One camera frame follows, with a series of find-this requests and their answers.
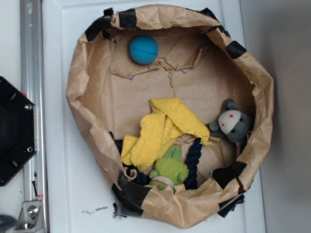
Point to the brown paper bag basket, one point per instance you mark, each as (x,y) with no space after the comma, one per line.
(197,62)

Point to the blue ball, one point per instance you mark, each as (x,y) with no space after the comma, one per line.
(143,49)

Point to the aluminium rail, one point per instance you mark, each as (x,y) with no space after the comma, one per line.
(31,35)

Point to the grey plush mouse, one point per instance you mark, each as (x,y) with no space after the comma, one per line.
(232,123)

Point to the white tray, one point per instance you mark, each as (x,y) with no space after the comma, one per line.
(79,199)

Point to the green plush toy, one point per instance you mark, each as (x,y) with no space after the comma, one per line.
(169,170)

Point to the yellow cloth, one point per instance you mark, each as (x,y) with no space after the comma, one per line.
(170,119)

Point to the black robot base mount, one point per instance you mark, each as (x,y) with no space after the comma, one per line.
(17,131)

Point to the metal corner bracket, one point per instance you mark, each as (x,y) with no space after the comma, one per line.
(31,219)

